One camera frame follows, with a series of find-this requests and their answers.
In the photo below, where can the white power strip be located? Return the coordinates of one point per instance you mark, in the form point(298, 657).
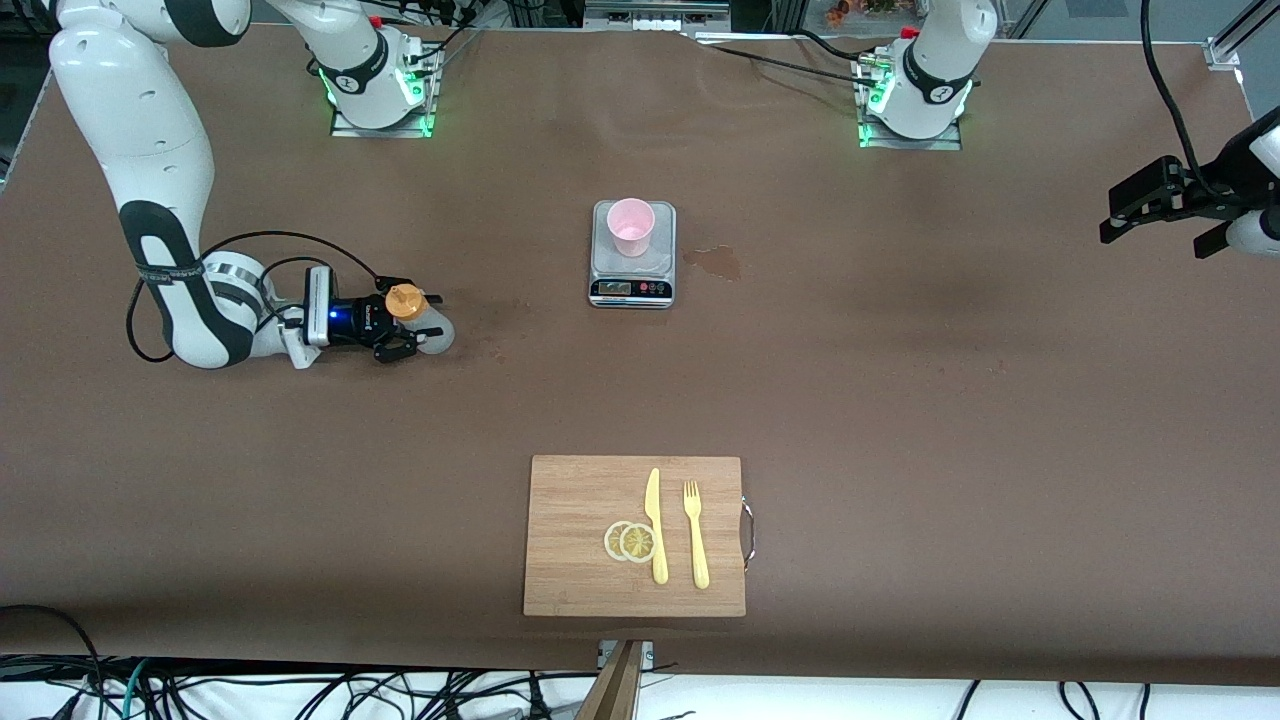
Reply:
point(655, 22)

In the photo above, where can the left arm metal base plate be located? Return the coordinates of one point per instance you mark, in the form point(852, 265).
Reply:
point(910, 143)

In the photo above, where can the lemon slice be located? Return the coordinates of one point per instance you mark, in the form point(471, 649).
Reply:
point(611, 541)
point(637, 543)

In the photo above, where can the yellow plastic knife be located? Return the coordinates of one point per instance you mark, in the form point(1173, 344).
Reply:
point(654, 510)

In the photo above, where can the yellow plastic fork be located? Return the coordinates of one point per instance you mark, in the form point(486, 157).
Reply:
point(699, 560)

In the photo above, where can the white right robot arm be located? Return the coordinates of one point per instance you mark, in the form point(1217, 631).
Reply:
point(150, 120)

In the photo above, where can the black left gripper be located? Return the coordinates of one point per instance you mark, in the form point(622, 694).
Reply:
point(1199, 198)

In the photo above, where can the pink plastic cup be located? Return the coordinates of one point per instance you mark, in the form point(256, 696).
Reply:
point(630, 225)

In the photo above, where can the aluminium frame corner post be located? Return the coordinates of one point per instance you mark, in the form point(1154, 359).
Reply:
point(1222, 50)

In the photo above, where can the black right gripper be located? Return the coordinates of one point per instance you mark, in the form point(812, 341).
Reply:
point(367, 322)

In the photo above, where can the wooden post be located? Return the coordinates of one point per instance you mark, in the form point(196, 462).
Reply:
point(615, 690)

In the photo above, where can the wooden cutting board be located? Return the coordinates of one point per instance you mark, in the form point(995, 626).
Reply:
point(570, 520)

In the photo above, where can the silver digital kitchen scale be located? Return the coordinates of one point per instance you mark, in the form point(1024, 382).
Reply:
point(660, 262)

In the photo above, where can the small metal table bracket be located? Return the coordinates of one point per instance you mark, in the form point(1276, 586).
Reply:
point(647, 655)

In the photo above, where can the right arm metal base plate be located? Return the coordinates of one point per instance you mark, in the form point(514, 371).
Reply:
point(380, 132)

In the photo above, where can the clear sauce bottle orange cap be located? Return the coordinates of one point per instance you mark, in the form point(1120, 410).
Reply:
point(405, 302)

